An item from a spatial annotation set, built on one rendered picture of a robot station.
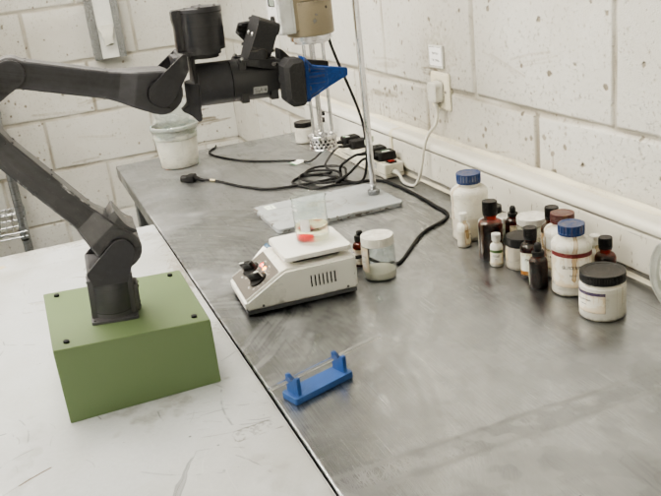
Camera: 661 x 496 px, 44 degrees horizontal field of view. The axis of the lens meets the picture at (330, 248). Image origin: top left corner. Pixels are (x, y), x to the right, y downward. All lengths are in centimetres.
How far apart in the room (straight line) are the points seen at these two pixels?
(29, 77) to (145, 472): 51
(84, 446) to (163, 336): 17
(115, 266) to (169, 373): 17
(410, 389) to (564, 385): 20
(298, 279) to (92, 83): 49
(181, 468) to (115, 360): 20
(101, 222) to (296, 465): 42
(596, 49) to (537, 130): 25
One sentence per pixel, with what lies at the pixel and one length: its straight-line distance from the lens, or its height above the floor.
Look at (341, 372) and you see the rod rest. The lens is 116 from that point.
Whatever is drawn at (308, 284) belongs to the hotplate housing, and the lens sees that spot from 139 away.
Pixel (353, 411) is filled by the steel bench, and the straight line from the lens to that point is 108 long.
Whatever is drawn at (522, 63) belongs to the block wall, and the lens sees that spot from 166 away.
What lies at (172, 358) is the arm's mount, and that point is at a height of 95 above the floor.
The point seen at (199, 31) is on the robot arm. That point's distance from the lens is 112.
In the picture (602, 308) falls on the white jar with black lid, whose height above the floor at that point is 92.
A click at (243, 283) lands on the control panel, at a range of 143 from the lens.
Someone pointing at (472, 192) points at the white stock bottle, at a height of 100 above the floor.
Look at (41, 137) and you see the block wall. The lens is 379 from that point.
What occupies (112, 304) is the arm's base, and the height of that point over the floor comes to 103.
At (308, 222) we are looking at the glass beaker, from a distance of 140.
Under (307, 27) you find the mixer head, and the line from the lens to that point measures 178.
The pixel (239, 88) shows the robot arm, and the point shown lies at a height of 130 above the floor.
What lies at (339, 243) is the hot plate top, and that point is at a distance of 141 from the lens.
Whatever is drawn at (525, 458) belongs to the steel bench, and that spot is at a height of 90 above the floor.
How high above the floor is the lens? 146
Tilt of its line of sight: 20 degrees down
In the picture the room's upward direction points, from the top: 7 degrees counter-clockwise
